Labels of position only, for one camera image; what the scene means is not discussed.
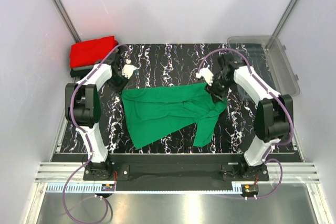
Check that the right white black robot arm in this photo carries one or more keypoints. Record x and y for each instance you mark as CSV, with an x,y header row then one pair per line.
x,y
273,123

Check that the connector box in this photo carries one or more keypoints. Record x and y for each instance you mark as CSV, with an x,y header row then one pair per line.
x,y
252,189
108,187

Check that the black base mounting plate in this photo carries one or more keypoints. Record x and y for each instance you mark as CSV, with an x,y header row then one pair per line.
x,y
228,167

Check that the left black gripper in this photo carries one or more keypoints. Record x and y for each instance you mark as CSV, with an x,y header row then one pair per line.
x,y
118,89

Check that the left connector box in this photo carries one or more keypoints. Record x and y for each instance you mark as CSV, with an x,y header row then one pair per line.
x,y
108,187

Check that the aluminium frame rail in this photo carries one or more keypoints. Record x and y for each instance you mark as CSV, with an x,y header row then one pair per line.
x,y
289,173

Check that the green t shirt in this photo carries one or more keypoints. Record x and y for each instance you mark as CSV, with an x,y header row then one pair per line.
x,y
153,113

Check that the right connector box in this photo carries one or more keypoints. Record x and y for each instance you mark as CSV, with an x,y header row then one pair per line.
x,y
252,189

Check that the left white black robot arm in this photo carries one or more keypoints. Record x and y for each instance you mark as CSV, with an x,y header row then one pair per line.
x,y
83,110

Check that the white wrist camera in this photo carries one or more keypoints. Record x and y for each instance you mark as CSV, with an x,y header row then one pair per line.
x,y
205,74
128,69

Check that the clear plastic bin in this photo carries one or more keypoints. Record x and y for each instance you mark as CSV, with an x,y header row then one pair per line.
x,y
267,55

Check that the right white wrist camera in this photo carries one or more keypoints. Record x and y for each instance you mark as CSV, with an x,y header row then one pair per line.
x,y
205,74

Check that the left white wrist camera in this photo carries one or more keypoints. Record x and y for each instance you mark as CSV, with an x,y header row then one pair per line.
x,y
128,69

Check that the folded red t shirt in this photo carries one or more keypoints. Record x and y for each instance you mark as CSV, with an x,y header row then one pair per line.
x,y
88,52

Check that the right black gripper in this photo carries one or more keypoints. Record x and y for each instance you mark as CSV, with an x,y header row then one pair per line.
x,y
212,90

